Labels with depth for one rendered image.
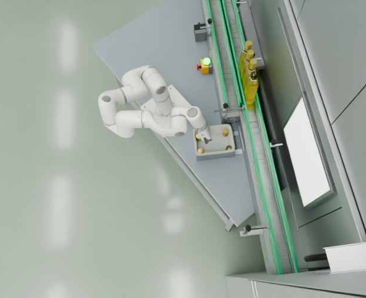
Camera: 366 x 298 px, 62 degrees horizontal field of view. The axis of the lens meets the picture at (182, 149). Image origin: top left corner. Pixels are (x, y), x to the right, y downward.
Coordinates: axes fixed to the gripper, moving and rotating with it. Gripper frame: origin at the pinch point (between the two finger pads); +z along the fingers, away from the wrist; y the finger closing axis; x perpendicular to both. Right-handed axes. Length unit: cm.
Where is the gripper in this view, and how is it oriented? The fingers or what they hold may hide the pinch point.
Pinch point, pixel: (207, 135)
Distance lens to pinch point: 164.6
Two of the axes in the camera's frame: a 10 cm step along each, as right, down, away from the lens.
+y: -0.9, -9.2, 3.8
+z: 3.2, 3.4, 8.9
